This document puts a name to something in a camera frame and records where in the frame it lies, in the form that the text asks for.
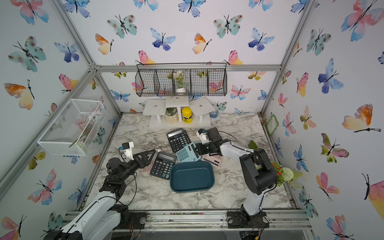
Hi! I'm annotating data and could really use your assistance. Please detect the light blue calculator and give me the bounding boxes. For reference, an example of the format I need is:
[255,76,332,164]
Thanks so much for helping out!
[176,143,201,163]

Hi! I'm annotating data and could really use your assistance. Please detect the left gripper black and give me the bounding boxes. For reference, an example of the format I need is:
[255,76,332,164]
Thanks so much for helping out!
[119,149,155,183]

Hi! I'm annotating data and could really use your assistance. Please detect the flower bouquet pot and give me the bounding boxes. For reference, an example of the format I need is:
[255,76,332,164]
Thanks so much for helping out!
[272,162,303,189]

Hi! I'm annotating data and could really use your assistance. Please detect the white wooden riser shelf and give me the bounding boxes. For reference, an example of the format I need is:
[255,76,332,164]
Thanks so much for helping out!
[143,96,215,130]

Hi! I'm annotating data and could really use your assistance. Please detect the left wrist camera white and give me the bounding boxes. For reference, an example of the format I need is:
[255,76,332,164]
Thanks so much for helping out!
[119,142,134,162]

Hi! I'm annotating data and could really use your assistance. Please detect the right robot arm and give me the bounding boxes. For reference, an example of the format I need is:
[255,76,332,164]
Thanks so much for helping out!
[196,128,278,230]

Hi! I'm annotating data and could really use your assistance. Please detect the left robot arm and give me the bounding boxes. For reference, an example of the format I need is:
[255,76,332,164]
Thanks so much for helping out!
[44,150,159,240]

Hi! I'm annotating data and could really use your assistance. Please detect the yellow plastic jar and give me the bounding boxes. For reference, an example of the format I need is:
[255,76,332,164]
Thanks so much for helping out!
[182,107,193,124]

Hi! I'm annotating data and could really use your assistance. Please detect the blue can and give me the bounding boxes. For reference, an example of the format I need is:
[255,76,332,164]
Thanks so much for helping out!
[210,111,218,119]

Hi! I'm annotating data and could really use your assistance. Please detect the black calculator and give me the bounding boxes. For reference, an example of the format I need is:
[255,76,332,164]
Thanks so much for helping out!
[150,152,177,180]
[167,129,191,153]

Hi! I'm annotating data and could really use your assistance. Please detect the small white flower pot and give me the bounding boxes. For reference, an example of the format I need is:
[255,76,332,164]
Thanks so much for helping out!
[173,70,186,93]

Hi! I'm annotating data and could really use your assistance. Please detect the aluminium front rail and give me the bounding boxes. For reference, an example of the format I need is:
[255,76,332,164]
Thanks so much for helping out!
[128,209,312,231]

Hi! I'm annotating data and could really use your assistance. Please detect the dark teal storage tray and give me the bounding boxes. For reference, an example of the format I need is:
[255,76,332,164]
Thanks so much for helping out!
[170,161,215,193]

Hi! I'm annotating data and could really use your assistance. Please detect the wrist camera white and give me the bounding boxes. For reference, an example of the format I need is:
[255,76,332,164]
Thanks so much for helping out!
[196,129,210,144]
[119,142,134,162]

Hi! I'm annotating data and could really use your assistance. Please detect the white mesh wall basket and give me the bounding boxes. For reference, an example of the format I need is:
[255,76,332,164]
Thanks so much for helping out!
[37,99,107,156]

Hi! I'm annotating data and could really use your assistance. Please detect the cream bubble plant pot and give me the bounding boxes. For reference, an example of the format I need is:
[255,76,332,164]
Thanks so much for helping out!
[165,108,179,124]

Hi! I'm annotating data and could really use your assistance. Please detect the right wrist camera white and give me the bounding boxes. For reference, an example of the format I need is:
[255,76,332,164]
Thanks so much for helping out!
[196,129,210,144]

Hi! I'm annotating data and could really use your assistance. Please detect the black wire wall basket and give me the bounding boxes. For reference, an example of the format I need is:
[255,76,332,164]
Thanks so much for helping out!
[133,62,228,98]

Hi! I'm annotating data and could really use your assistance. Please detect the green framed card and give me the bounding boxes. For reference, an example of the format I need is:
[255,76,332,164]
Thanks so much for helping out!
[266,115,279,135]

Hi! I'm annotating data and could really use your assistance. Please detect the pink calculator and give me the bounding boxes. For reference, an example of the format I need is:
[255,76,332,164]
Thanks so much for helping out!
[202,154,224,168]
[141,149,161,175]

